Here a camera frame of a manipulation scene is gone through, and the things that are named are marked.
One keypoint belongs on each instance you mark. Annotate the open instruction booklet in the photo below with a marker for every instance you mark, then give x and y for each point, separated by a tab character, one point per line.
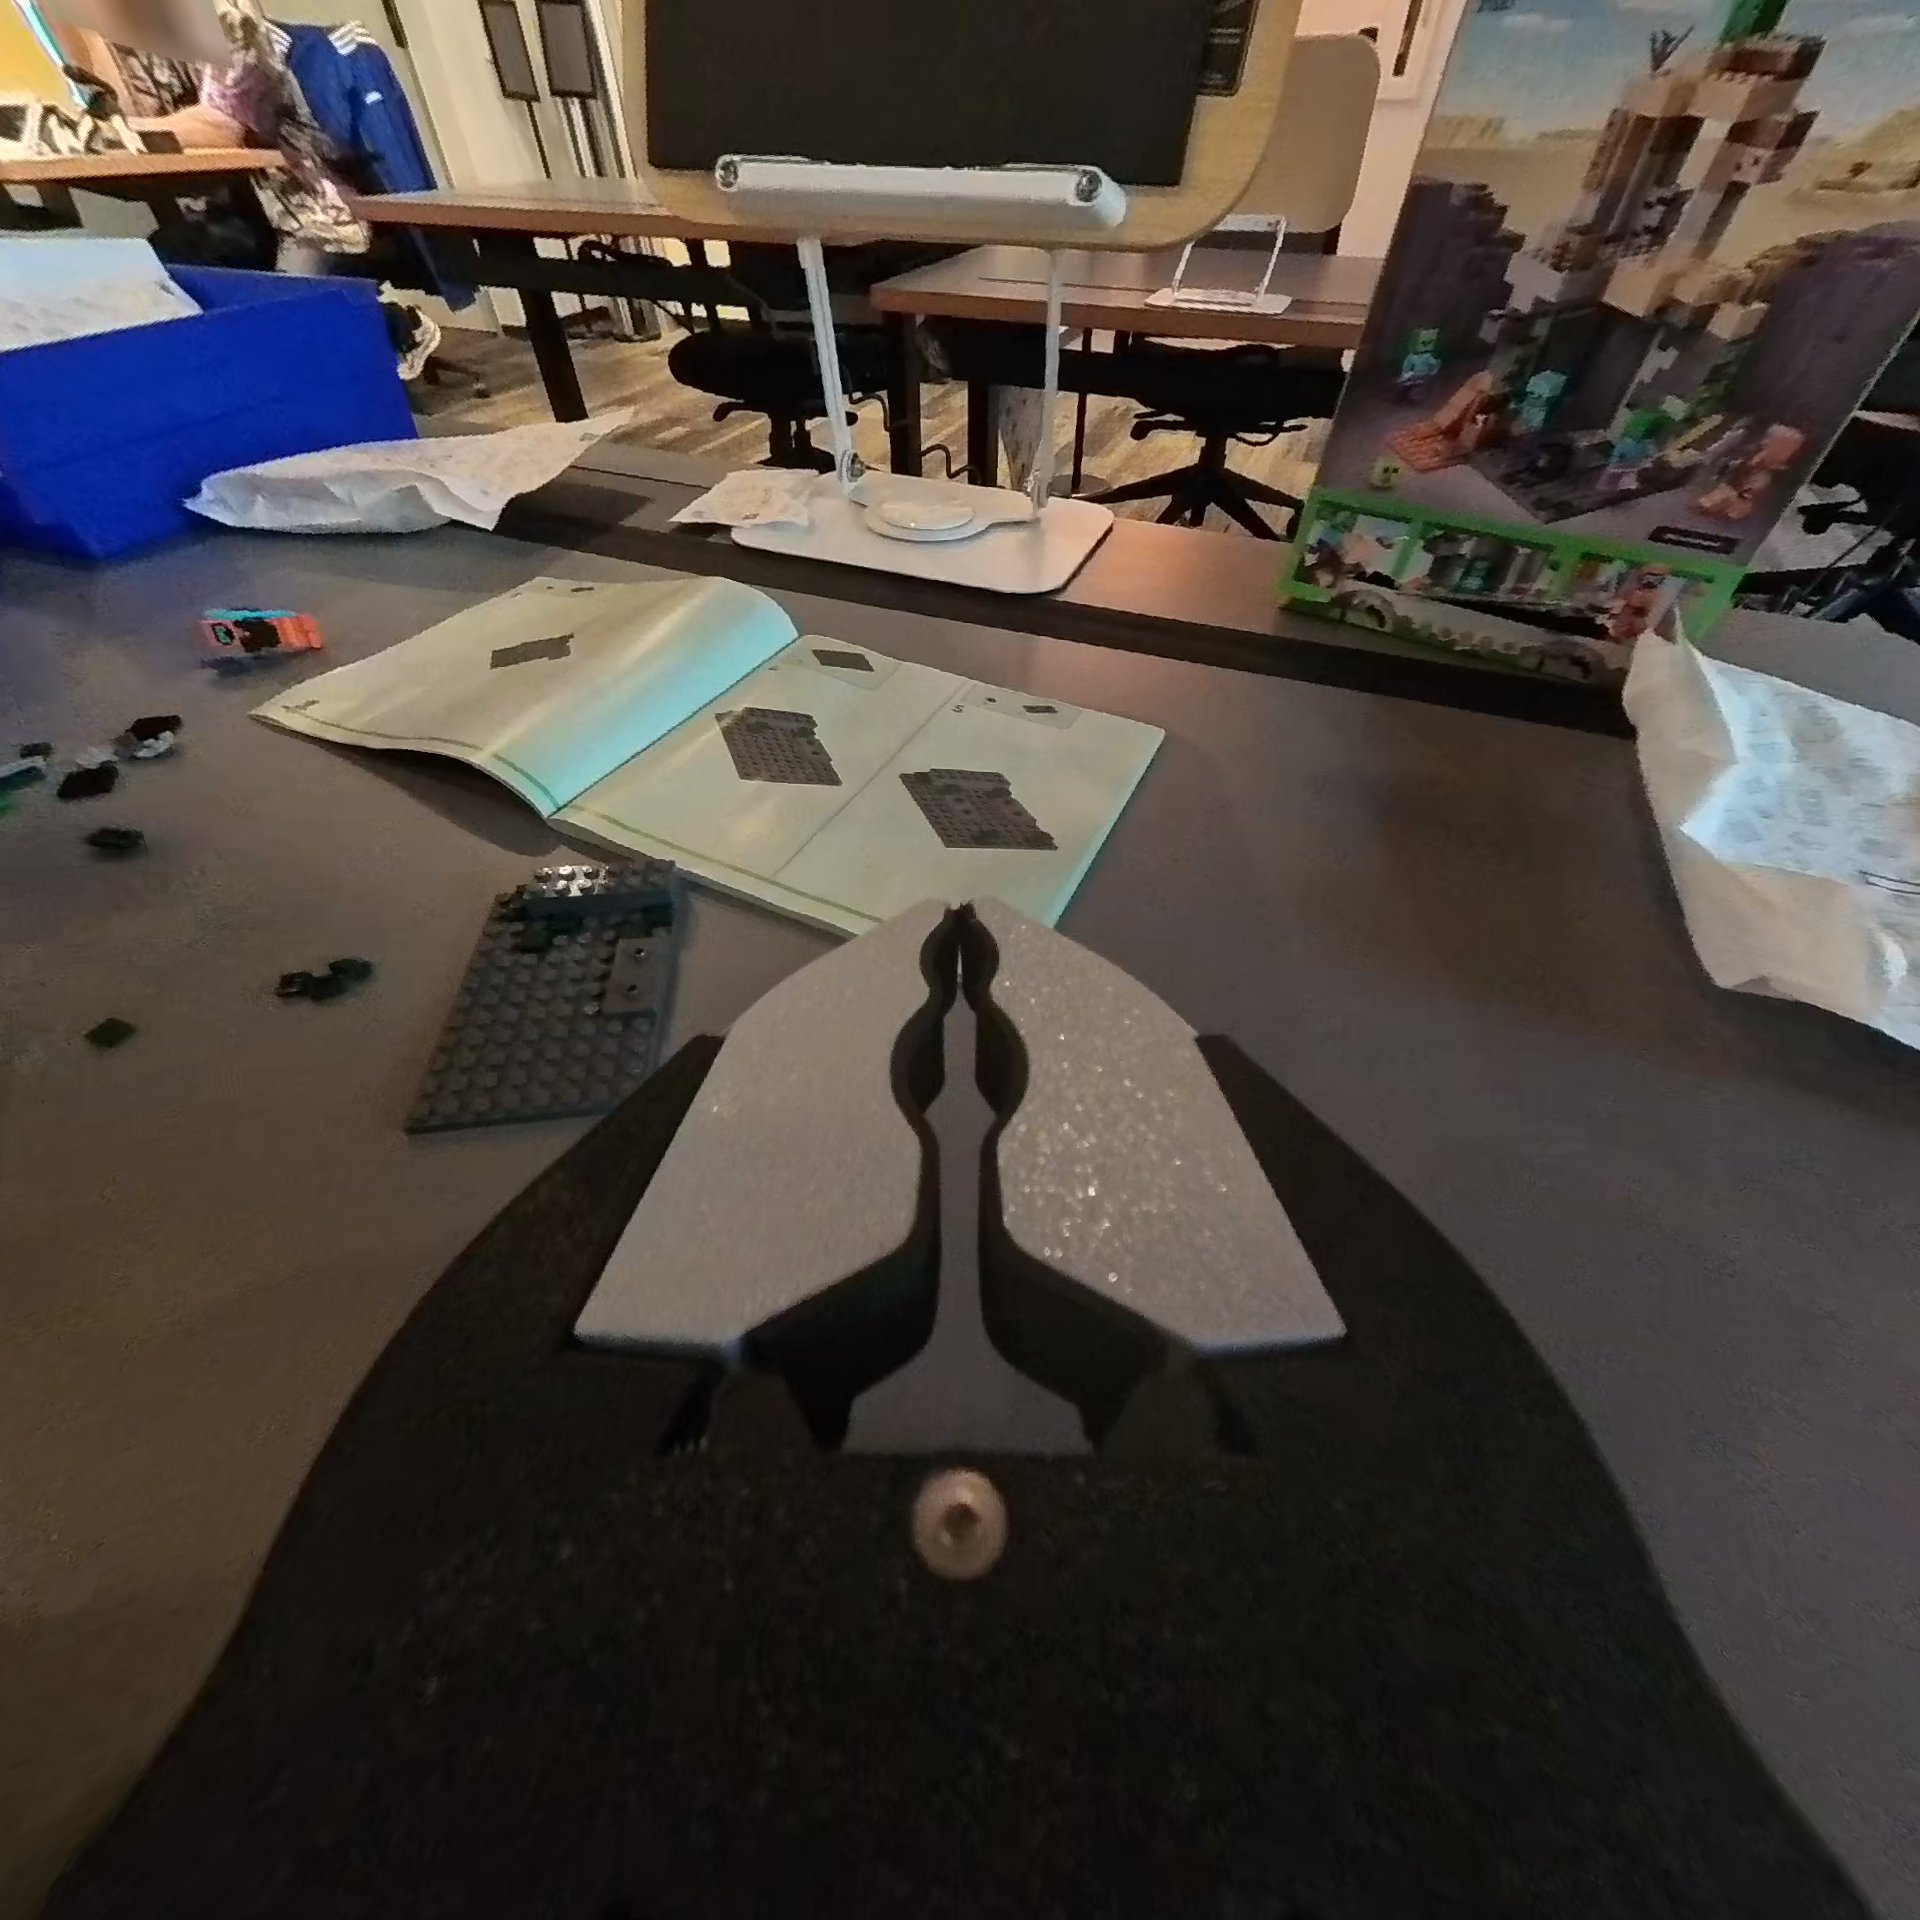
647	659

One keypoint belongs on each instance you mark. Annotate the white printed paper sheet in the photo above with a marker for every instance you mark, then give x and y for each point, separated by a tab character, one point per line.
742	503

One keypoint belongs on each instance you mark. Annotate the grey desk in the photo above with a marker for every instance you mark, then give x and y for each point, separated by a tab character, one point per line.
1353	896

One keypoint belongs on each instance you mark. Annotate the white black round brick piece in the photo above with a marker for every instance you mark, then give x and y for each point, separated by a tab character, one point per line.
153	741

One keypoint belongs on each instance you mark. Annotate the dark grey studded brick plate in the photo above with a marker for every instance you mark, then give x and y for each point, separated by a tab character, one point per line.
514	1055

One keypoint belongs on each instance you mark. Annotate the white lamp base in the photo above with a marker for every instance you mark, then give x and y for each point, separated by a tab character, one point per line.
962	546

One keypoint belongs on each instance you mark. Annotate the black office chair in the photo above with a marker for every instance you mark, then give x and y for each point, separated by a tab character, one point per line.
1847	498
1235	434
780	372

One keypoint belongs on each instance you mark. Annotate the large blue plastic bin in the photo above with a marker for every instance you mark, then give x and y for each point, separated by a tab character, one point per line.
184	405

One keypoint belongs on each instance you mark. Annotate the clear acrylic stand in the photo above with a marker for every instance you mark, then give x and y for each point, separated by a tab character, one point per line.
1217	301

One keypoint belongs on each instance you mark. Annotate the small dark green brick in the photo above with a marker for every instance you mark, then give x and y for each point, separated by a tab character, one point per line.
118	843

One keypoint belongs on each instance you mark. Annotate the small orange toy piece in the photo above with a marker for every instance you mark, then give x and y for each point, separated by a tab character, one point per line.
264	636

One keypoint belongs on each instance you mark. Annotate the blue striped jacket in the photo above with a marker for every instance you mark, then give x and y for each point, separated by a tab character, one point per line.
364	136

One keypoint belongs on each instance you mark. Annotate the black sign panel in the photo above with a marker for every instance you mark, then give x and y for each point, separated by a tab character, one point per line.
506	43
570	43

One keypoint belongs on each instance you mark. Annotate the wooden office table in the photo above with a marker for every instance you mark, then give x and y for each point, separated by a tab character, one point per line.
153	162
1077	278

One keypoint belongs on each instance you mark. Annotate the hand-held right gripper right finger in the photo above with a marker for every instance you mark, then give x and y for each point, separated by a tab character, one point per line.
1171	1189

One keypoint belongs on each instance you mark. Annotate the green toy set box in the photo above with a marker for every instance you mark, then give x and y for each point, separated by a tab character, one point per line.
1578	301

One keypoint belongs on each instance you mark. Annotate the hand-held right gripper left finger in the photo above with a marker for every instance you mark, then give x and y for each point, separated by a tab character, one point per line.
748	1189

